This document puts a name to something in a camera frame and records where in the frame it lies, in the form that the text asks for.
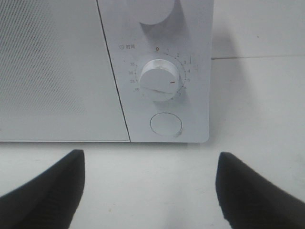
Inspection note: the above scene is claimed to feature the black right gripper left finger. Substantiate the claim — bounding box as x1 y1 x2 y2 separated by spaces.
0 149 85 229

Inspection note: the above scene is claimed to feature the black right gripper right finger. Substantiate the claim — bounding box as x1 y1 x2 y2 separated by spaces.
215 152 305 229

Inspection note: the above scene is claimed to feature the round white door button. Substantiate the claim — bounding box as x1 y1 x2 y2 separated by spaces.
150 113 183 136

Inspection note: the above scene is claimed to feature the white microwave door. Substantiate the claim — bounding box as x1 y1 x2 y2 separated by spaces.
0 0 129 142

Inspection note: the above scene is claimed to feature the white microwave oven body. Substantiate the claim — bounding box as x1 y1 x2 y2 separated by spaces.
0 0 214 144

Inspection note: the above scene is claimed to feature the lower white timer knob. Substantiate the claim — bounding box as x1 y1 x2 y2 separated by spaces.
138 59 180 102

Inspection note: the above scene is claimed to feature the upper white power knob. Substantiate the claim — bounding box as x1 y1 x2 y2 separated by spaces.
135 0 175 25

